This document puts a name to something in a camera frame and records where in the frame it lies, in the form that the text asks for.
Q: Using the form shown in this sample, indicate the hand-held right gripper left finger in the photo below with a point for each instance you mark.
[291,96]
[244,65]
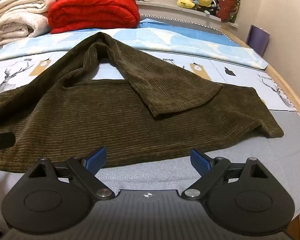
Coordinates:
[98,158]

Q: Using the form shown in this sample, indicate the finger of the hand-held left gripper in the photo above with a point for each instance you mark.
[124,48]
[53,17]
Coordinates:
[2,141]

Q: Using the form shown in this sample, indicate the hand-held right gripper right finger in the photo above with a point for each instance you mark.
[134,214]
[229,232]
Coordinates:
[200,160]

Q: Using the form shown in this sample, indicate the printed bed sheet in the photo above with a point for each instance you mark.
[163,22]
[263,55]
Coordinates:
[252,160]

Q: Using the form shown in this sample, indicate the white folded blanket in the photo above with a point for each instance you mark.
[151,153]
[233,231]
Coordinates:
[20,15]

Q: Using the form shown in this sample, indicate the light blue leaf-print blanket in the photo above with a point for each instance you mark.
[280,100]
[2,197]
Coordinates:
[165,37]

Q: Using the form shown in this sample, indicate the red folded blanket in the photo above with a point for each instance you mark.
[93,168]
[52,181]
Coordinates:
[92,10]

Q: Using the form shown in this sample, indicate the black white striped plush toy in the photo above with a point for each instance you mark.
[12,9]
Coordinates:
[216,6]

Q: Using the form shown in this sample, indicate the white window sill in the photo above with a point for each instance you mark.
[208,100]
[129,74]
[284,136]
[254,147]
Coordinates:
[165,7]

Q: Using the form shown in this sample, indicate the dark red pillow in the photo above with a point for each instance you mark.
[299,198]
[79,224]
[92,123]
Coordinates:
[228,5]

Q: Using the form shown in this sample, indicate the yellow round-faced plush toy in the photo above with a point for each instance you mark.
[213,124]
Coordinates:
[203,0]

